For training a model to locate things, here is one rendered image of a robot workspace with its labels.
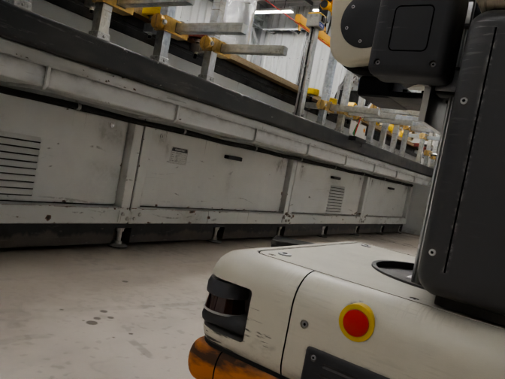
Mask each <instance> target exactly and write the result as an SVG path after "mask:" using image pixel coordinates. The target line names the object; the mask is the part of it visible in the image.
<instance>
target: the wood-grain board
mask: <svg viewBox="0 0 505 379"><path fill-rule="evenodd" d="M142 10H143V8H134V13H133V15H132V16H133V17H136V18H138V19H139V20H142V21H144V22H145V23H150V21H149V19H148V18H146V17H144V16H143V15H142ZM187 42H189V43H190V44H191V43H193V44H196V43H195V41H193V40H192V39H190V38H189V35H188V39H187ZM225 60H227V61H229V62H231V63H233V64H235V65H238V66H240V67H241V68H244V69H246V70H248V71H251V72H252V73H254V74H257V75H258V76H261V77H263V78H265V79H267V80H269V81H271V82H274V83H276V84H278V85H280V86H282V87H285V88H286V89H289V90H291V91H293V92H295V93H298V87H299V86H298V85H296V84H294V83H292V82H290V81H288V80H286V79H284V78H282V77H280V76H278V75H276V74H274V73H272V72H270V71H268V70H266V69H264V68H262V67H260V66H258V65H256V64H254V63H252V62H250V61H248V60H246V59H244V58H242V57H240V56H238V55H236V54H231V56H230V59H225ZM320 99H321V97H320V96H314V97H313V98H312V101H314V102H316V103H317V102H318V100H320ZM369 122H370V121H367V123H361V124H363V125H365V126H367V127H368V126H369ZM381 128H382V127H380V126H378V125H375V129H374V130H376V131H378V132H381ZM387 136H389V137H390V138H391V137H392V133H391V132H390V131H387ZM407 146H409V147H412V148H414V149H416V150H417V148H416V147H414V143H412V142H410V141H407Z"/></svg>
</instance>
